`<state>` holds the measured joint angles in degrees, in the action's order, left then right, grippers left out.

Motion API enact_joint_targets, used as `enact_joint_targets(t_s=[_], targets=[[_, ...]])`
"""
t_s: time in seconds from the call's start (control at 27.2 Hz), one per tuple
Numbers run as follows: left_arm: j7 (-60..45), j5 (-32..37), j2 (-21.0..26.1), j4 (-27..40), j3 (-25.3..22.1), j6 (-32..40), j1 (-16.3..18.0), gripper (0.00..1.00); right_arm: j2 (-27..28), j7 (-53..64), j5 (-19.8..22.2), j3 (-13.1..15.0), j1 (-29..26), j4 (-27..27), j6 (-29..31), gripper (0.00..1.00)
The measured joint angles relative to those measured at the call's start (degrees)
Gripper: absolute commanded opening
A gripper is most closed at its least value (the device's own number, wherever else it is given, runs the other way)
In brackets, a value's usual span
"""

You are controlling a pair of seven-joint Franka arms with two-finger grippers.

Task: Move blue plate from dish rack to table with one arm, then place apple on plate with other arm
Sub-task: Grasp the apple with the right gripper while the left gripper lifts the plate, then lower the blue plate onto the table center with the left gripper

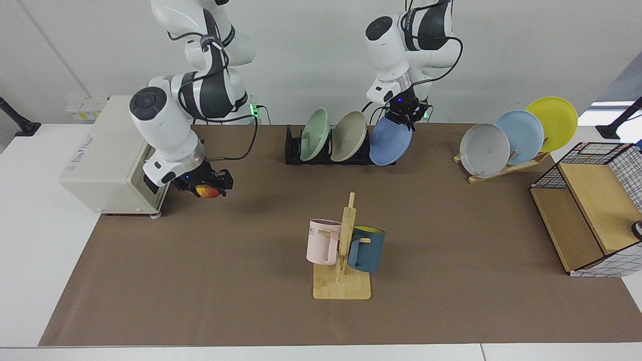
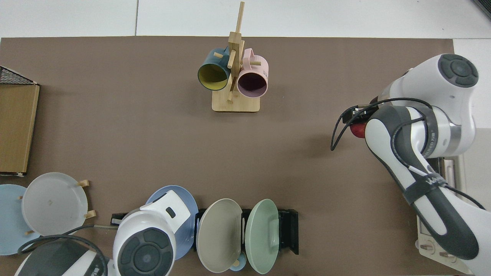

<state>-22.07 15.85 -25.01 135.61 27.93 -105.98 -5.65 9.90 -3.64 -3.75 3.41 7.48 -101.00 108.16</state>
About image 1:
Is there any beige plate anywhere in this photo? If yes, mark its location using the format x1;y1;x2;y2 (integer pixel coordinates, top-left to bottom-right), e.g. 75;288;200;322
331;111;368;162

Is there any grey plate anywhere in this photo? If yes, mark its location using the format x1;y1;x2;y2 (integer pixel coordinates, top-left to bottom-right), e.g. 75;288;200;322
459;123;511;178

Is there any black dish rack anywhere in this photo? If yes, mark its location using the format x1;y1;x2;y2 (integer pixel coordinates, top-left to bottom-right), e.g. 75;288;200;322
285;125;399;166

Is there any pale green plate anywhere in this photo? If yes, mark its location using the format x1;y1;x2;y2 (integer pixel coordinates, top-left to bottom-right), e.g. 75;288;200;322
300;108;330;161

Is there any wooden plate rack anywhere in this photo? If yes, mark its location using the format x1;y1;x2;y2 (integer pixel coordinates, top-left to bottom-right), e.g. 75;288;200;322
453;150;551;184

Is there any light blue plate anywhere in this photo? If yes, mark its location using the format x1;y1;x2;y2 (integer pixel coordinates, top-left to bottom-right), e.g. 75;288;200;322
494;110;545;166

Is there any yellow plate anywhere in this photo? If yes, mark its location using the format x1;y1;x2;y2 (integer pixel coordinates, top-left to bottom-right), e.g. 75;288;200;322
525;97;578;153

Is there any pale toaster oven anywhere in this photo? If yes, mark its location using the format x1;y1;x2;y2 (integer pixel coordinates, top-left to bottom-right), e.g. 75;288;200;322
59;95;171;218

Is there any pink cup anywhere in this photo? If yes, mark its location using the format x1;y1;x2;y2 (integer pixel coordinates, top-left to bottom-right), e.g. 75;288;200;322
306;219;343;265

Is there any dark blue cup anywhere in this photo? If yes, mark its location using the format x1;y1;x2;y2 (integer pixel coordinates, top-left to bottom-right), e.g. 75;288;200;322
347;226;386;273

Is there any brown table cloth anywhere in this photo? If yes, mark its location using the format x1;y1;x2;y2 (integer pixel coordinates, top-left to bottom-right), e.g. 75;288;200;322
38;124;642;346

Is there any wooden cup stand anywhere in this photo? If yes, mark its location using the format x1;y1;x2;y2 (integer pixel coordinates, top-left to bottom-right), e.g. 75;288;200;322
313;192;372;300

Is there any white wall socket box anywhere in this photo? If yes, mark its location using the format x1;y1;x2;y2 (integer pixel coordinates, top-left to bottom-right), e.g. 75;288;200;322
65;97;108;121

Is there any black mount stand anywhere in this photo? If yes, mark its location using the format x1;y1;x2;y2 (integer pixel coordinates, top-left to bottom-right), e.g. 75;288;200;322
0;95;42;137
596;97;642;140

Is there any wire basket with wooden floor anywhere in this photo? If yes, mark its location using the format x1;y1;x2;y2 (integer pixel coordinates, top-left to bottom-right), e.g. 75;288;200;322
530;142;642;278

